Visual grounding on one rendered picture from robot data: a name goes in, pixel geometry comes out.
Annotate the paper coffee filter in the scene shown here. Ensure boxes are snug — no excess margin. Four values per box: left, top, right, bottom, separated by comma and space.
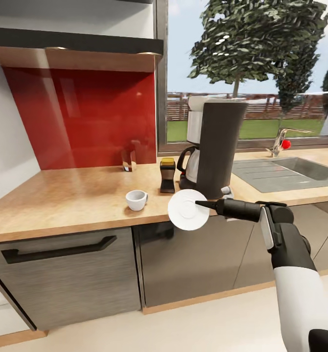
188, 96, 212, 112

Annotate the saucer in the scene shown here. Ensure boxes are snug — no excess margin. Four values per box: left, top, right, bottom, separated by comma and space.
168, 189, 210, 231

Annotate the bottle of coffee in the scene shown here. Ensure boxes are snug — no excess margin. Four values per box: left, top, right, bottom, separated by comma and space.
160, 157, 176, 193

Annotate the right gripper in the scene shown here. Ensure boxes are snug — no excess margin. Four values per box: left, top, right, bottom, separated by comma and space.
195, 198, 246, 220

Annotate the coffee cup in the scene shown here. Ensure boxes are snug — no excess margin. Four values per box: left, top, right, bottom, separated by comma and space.
126, 190, 149, 210

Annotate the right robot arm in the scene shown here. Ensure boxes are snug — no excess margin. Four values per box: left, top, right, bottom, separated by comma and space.
195, 187, 328, 352

